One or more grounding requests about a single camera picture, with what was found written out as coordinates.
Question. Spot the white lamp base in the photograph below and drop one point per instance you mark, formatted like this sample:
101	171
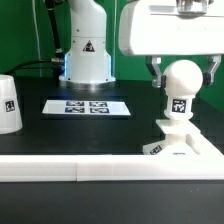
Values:
175	142

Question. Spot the white lamp bulb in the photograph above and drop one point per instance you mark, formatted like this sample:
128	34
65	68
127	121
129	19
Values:
183	80

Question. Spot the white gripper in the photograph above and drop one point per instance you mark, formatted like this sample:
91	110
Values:
155	28

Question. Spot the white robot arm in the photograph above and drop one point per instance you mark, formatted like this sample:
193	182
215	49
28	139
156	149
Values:
87	63

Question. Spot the white L-shaped fence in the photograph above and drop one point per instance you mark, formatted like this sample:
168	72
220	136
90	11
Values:
207	164

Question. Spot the white tag sheet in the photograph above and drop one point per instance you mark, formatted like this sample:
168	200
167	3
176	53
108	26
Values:
74	107

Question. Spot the white lamp hood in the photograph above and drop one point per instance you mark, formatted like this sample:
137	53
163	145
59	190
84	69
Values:
10	116

